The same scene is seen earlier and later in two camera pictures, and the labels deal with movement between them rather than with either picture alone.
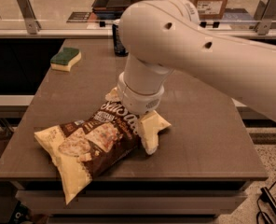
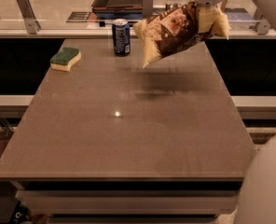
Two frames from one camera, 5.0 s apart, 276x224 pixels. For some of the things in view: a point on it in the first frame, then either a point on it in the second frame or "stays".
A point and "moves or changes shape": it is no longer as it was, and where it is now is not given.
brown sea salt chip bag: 82,150 moves or changes shape
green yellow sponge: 65,59 stays
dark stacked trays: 116,0 stays
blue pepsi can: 119,49 stays
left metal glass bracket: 27,12 stays
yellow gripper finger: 113,95 -> 221,26
